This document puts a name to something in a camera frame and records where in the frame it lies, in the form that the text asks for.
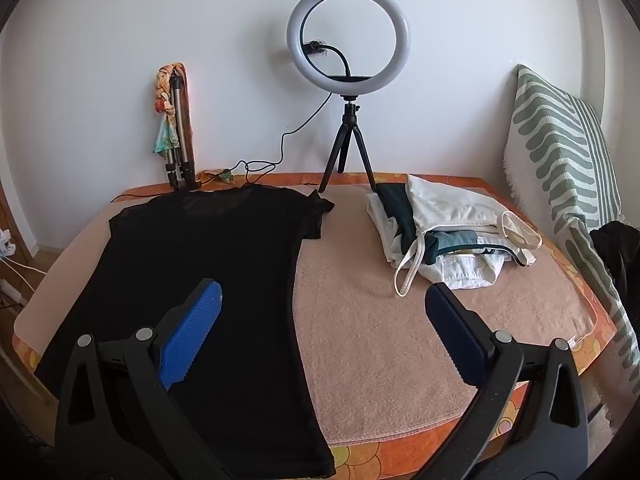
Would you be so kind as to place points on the white power strip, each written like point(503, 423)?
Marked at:
point(5, 242)

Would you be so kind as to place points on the colourful silk scarf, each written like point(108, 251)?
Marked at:
point(167, 135)

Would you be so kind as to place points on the orange green crumpled cloth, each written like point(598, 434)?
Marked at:
point(220, 176)

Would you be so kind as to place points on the folded silver tripod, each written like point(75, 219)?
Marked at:
point(182, 155)

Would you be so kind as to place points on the pink towel blanket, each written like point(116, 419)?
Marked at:
point(380, 340)

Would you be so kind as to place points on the orange floral bedsheet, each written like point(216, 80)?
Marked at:
point(360, 462)

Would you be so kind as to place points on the green white folded garment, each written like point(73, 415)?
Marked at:
point(400, 205)

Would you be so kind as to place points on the small black tripod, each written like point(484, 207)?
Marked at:
point(350, 120)

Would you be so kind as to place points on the dark cloth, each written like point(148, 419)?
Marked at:
point(617, 250)

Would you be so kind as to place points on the green white striped pillow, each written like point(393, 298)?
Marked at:
point(555, 130)

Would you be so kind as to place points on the black t-shirt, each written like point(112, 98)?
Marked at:
point(200, 240)

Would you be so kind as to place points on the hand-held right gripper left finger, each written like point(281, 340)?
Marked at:
point(192, 330)

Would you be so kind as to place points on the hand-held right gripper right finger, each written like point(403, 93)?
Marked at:
point(450, 325)

